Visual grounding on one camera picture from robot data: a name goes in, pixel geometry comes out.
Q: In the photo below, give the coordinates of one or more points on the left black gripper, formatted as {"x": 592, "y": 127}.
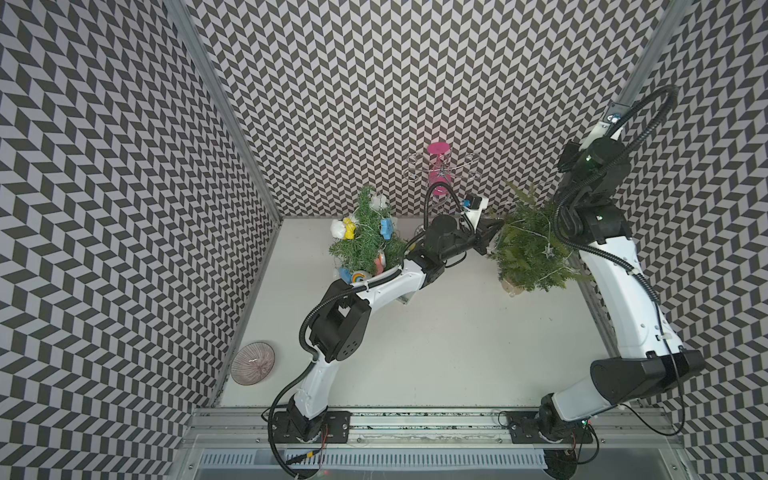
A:
{"x": 487, "y": 228}

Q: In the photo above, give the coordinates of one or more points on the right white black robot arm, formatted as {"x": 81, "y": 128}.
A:
{"x": 651, "y": 357}

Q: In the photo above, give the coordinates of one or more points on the right green fern tree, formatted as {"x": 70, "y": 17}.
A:
{"x": 531, "y": 246}

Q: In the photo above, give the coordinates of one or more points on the left green christmas tree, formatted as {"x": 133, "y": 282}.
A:
{"x": 366, "y": 240}

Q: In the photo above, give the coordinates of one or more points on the clear battery box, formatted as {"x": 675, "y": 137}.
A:
{"x": 405, "y": 298}

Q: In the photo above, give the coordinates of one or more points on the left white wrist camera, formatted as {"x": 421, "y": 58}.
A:
{"x": 473, "y": 206}

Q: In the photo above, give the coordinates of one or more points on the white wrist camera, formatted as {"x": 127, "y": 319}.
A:
{"x": 612, "y": 114}
{"x": 473, "y": 206}

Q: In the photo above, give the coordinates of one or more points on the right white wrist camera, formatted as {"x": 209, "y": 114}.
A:
{"x": 612, "y": 114}

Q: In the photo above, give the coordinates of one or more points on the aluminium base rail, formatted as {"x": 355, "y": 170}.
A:
{"x": 453, "y": 443}

